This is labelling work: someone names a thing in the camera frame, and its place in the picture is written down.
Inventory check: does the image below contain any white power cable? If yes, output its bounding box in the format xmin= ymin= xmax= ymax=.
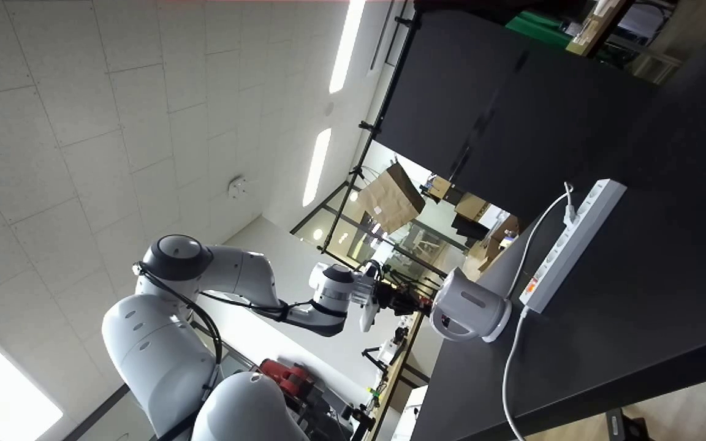
xmin=498 ymin=182 xmax=579 ymax=441

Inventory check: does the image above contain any black backdrop panel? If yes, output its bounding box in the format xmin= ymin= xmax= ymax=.
xmin=375 ymin=10 xmax=654 ymax=221

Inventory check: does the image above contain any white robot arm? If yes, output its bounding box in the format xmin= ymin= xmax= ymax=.
xmin=100 ymin=233 xmax=428 ymax=441

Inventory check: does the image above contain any white power strip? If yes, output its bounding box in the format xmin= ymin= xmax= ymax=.
xmin=519 ymin=178 xmax=627 ymax=313

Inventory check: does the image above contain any white electric kettle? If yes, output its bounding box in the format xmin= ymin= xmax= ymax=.
xmin=428 ymin=228 xmax=532 ymax=344

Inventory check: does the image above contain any brown paper bag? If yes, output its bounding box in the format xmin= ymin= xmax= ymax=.
xmin=357 ymin=162 xmax=423 ymax=233

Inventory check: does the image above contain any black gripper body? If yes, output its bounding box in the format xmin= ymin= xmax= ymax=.
xmin=368 ymin=263 xmax=428 ymax=315

